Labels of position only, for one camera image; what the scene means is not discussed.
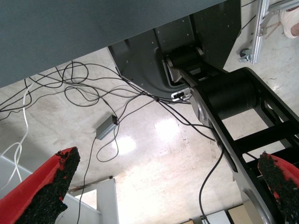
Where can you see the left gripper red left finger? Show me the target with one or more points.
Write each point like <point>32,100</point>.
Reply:
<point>35,198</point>

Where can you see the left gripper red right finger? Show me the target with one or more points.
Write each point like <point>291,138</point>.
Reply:
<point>282,184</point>

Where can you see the black robot base chassis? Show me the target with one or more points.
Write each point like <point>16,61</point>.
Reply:
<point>140,58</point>

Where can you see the brown cardboard box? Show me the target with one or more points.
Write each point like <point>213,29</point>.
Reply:
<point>236,214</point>

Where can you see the grey power adapter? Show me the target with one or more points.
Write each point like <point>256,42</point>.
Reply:
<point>106,128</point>

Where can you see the small silver connector hub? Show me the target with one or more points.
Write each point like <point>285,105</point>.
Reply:
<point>184,94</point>

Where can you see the grey caster wheel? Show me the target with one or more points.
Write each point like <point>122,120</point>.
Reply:
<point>244,54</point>

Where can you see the white shoe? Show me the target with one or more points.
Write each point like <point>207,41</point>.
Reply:
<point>290,23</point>

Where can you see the dark grey table cloth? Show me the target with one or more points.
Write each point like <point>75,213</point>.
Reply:
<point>70,28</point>

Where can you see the black torso frame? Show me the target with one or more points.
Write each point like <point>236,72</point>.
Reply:
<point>229,93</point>

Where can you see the aluminium profile frame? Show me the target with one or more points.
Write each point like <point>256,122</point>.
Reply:
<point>259,28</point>

